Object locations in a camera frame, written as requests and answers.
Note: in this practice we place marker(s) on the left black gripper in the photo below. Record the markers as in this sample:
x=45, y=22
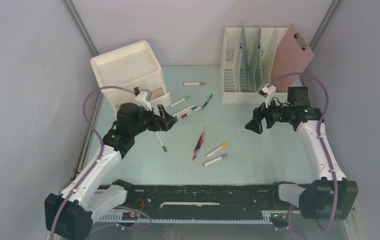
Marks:
x=164, y=123

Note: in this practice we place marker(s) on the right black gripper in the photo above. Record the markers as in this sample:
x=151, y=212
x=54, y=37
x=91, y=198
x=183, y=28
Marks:
x=255, y=124

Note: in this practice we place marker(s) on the white marker dark-green cap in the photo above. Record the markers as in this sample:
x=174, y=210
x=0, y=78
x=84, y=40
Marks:
x=161, y=142

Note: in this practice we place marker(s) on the red pen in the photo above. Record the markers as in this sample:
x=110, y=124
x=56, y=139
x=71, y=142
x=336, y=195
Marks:
x=199, y=140
x=195, y=154

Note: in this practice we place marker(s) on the white marker yellow cap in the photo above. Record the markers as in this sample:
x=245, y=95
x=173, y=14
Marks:
x=216, y=150

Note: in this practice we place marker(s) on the white marker purple cap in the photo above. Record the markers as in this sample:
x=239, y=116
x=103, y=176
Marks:
x=215, y=160

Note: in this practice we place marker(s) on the black teal pen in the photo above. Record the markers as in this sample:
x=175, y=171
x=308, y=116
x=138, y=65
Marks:
x=207, y=101

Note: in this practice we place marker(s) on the cream three-drawer cabinet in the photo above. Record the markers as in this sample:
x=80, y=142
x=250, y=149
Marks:
x=132, y=66

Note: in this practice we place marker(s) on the blue clipboard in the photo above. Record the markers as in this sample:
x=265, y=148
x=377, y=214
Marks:
x=245, y=82

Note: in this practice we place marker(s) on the pink clipboard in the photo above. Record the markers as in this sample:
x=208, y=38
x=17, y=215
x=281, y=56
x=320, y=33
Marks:
x=293, y=54

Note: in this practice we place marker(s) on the green clipboard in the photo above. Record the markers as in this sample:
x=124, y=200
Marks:
x=268, y=45

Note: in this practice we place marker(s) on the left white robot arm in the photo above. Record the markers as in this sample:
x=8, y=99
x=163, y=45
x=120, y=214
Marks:
x=72, y=213

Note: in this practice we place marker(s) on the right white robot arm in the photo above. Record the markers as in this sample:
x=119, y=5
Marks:
x=330, y=195

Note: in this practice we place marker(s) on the white marker maroon cap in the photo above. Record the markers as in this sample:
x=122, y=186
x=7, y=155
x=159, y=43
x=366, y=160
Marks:
x=192, y=111

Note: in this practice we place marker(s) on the white marker teal cap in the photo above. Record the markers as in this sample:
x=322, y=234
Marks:
x=184, y=111

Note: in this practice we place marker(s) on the white marker green cap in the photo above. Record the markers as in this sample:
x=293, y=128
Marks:
x=179, y=101

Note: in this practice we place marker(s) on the white marker brown cap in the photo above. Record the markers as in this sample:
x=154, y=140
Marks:
x=194, y=83

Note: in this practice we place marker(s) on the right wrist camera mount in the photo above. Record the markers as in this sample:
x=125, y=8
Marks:
x=267, y=90

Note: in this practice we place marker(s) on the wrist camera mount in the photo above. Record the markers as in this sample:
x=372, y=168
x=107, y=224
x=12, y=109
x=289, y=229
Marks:
x=267, y=90
x=143, y=99

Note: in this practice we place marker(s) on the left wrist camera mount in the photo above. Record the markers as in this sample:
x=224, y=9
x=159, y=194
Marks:
x=143, y=99

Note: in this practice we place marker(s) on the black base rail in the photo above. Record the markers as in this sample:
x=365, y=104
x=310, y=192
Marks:
x=199, y=204

